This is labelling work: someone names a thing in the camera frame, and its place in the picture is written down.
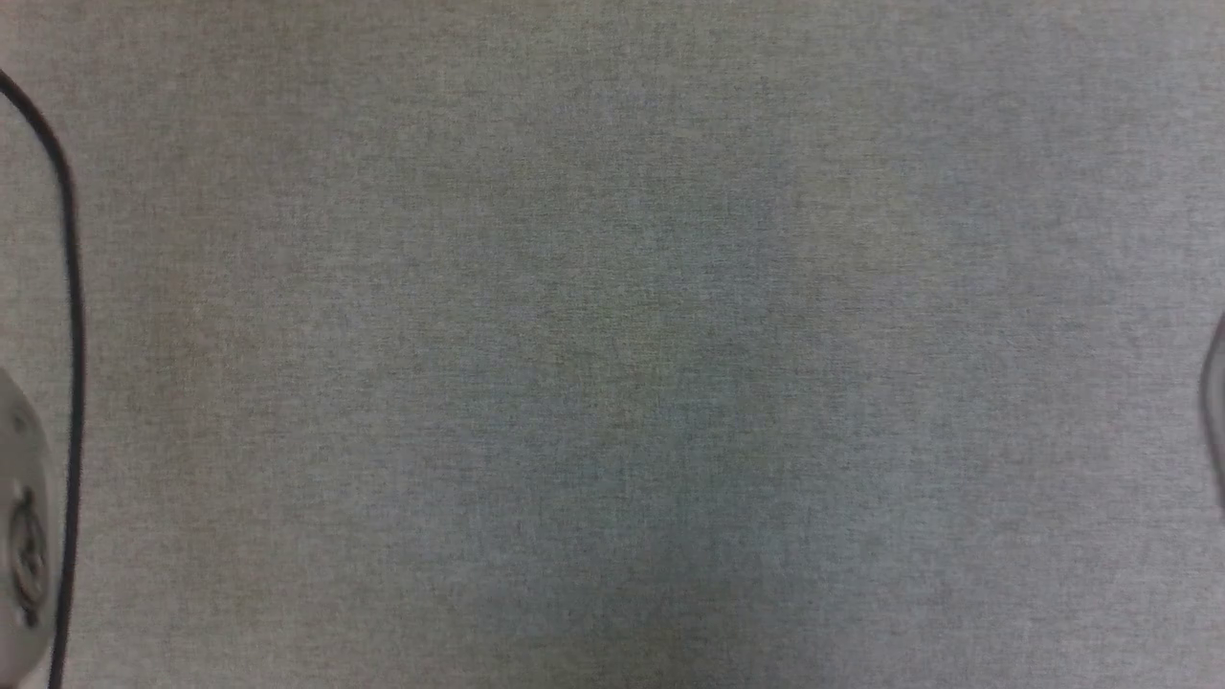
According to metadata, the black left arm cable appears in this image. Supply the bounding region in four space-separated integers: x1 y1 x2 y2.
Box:
0 67 88 689

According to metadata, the grey fabric sofa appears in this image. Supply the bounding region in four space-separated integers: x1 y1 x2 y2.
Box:
0 0 1225 689

